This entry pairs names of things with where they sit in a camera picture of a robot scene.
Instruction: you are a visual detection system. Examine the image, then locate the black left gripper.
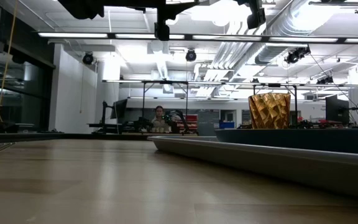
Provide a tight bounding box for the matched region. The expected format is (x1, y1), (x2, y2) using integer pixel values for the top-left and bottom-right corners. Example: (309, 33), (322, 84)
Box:
(57, 0), (200, 41)

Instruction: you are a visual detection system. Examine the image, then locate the amber faceted cup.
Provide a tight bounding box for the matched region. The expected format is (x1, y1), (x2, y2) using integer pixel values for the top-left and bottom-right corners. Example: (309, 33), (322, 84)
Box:
(247, 92), (291, 130)

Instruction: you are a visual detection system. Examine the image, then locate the blue round plate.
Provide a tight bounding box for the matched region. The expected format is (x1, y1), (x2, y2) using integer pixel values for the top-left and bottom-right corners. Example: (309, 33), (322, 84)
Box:
(214, 128), (358, 156)

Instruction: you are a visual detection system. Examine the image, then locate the gray plastic tray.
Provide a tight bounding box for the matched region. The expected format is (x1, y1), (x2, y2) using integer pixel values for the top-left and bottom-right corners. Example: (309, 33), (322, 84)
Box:
(147, 136), (358, 202)

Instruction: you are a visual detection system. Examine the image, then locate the black computer monitor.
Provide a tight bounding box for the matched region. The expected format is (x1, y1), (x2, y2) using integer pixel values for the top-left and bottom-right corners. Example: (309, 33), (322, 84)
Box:
(325, 95), (350, 126)
(109, 98), (129, 120)

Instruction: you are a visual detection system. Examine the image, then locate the black beam with light strips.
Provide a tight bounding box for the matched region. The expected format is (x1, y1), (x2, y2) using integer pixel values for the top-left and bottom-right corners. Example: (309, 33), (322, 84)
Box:
(37, 30), (358, 44)

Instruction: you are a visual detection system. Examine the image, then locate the person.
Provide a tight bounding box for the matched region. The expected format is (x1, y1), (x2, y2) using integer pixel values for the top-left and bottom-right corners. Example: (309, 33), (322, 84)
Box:
(150, 105), (172, 134)

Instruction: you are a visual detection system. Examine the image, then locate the red cabinet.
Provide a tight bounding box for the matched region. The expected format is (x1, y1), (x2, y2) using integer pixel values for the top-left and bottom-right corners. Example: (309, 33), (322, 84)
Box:
(178, 114), (198, 131)

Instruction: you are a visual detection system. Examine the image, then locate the black background workstation frame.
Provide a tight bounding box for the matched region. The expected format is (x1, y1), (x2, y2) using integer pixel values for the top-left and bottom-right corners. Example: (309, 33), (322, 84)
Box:
(103, 79), (358, 130)

